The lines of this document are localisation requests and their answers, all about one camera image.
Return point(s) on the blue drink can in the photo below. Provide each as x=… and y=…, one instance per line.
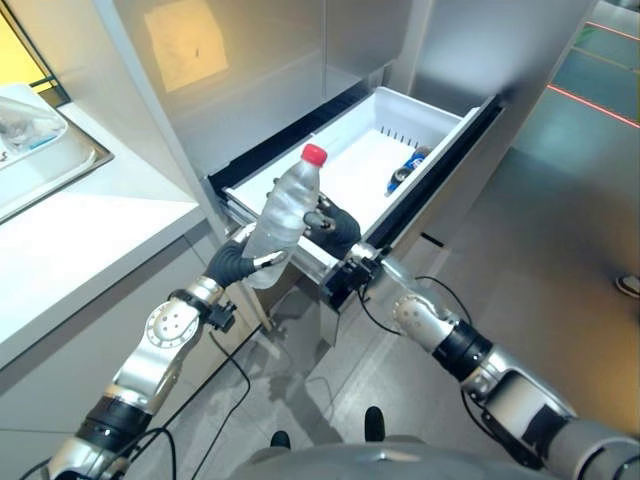
x=406, y=169

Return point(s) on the clear water bottle red cap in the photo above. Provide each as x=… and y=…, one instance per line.
x=287, y=215

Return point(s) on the robot dark foot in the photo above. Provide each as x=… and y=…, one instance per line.
x=373, y=422
x=280, y=439

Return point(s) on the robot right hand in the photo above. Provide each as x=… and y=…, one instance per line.
x=338, y=229

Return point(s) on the robot right dark foot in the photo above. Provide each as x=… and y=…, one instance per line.
x=373, y=422

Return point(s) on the stainless steel sink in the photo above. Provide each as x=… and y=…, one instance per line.
x=45, y=145

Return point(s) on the robot left arm silver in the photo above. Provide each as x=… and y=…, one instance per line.
x=135, y=365

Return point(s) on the robot right arm silver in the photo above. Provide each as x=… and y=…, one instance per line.
x=480, y=350

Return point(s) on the yellow paper note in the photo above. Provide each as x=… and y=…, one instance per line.
x=184, y=44

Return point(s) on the white kitchen counter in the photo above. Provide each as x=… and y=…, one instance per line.
x=80, y=240

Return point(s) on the person's shoe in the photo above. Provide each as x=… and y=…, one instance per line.
x=629, y=284

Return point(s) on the white refrigerator drawer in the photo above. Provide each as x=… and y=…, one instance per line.
x=360, y=175

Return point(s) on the silver refrigerator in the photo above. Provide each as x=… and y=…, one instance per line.
x=310, y=100

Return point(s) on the clear plastic container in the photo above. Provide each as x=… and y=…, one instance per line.
x=25, y=127

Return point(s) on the robot grey torso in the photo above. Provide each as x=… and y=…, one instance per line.
x=345, y=457

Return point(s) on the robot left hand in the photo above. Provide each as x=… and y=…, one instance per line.
x=229, y=262

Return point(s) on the robot left dark foot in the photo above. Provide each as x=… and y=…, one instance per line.
x=280, y=439

